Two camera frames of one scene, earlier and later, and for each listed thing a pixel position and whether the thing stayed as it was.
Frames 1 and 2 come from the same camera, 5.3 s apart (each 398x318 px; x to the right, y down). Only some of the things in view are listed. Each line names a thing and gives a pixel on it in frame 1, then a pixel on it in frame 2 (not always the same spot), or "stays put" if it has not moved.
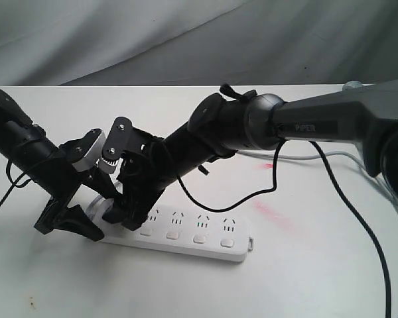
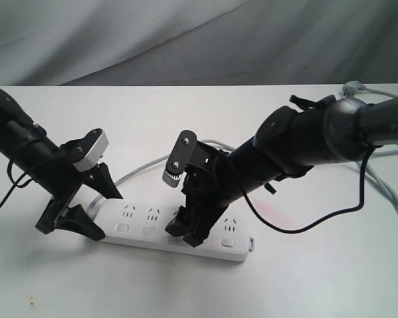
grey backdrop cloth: [197, 42] stays put
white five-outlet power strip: [171, 231] stays put
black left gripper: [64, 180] stays put
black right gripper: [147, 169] to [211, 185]
